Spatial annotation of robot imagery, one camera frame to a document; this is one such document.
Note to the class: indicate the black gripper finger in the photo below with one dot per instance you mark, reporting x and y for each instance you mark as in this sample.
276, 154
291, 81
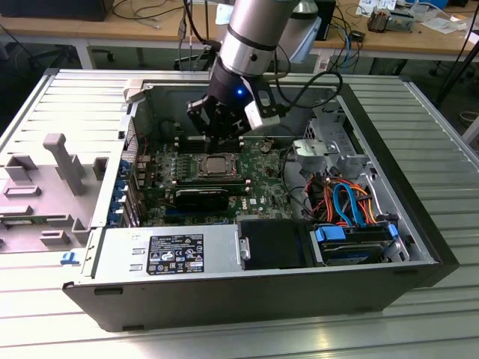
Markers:
200, 116
234, 125

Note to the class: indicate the silver topped CPU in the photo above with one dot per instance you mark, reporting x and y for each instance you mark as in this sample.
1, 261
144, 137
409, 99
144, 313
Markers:
218, 165

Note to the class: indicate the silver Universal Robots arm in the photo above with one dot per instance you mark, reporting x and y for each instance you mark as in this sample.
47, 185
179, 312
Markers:
254, 33

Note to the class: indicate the CPU socket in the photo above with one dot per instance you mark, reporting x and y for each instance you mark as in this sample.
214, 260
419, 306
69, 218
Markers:
200, 174

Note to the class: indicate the blue slot retainer clips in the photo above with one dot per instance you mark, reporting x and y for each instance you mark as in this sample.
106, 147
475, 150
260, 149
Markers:
119, 186

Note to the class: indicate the finned CPU cooler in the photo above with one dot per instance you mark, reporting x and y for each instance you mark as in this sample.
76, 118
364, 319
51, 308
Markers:
378, 20

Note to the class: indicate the brown board connector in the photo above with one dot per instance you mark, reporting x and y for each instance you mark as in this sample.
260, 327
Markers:
267, 145

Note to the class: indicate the green motherboard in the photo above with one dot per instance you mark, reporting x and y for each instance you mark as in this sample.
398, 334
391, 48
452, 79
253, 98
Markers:
262, 175

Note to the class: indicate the silver metal drive cage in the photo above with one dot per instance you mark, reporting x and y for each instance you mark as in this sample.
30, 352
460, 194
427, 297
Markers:
310, 149

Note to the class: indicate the black graphics card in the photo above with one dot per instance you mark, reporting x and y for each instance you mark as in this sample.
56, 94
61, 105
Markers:
202, 201

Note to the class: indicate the black upright box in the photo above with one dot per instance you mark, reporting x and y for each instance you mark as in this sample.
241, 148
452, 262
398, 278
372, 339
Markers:
328, 16

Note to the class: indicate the small black adapter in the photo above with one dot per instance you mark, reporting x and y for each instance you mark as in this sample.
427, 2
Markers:
357, 36

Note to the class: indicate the hard disk in blue carrier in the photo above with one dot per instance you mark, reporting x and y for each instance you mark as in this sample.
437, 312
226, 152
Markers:
329, 235

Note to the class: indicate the silver power supply unit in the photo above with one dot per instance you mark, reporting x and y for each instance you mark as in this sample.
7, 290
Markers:
119, 243

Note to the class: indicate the wooden desk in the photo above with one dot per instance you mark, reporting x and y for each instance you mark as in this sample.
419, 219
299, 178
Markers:
52, 30

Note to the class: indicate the black grey PC case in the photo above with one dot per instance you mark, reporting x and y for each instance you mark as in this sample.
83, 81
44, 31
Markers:
224, 299

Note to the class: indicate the grey plastic parts rack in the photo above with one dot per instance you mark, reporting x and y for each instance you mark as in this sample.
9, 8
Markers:
48, 209

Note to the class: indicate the large black equipment case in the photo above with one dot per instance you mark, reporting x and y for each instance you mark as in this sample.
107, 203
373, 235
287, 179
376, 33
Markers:
56, 9

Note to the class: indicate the grey metal device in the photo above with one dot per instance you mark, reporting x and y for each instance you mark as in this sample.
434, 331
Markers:
402, 23

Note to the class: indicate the green RAM stick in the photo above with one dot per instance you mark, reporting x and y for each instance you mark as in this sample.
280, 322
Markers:
20, 223

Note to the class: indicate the white papers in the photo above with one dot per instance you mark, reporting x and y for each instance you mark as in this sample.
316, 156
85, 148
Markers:
443, 24

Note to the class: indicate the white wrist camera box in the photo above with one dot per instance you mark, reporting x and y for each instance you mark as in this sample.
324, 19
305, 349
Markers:
258, 116

